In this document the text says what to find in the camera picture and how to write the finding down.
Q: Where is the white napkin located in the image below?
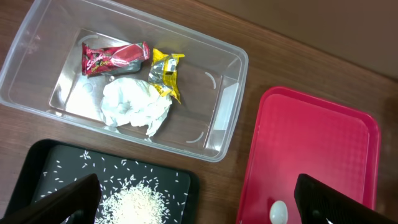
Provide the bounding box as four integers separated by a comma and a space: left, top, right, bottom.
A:
100, 78, 172, 137

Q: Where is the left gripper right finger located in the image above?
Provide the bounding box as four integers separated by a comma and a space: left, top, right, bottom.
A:
294, 174, 397, 224

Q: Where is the white rice pile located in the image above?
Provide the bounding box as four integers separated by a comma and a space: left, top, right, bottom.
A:
40, 150, 187, 224

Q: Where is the yellow snack wrapper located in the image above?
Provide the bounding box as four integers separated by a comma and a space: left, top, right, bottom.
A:
148, 49, 185, 103

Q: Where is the white plastic spoon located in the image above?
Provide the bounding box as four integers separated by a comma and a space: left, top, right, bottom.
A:
269, 200, 289, 224

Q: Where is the red snack wrapper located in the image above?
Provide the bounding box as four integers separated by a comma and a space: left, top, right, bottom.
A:
81, 42, 150, 77

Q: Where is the red serving tray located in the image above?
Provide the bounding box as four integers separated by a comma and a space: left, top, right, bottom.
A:
236, 86, 381, 223

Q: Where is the black plastic tray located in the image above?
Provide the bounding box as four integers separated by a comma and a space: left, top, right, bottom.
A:
5, 139, 200, 224

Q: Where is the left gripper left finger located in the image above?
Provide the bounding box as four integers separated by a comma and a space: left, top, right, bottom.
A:
1, 174, 101, 224

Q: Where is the clear plastic waste bin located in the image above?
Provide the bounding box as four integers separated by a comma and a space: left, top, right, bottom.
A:
1, 1, 248, 162

